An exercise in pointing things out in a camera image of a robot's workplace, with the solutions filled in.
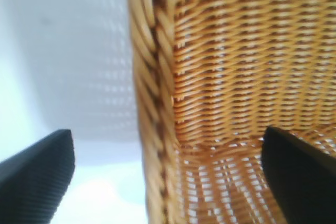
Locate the brown woven wicker basket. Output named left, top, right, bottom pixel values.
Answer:
left=127, top=0, right=336, bottom=224

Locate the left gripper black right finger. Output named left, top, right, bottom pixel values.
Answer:
left=261, top=126, right=336, bottom=224

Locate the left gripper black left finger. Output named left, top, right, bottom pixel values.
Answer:
left=0, top=129, right=76, bottom=224

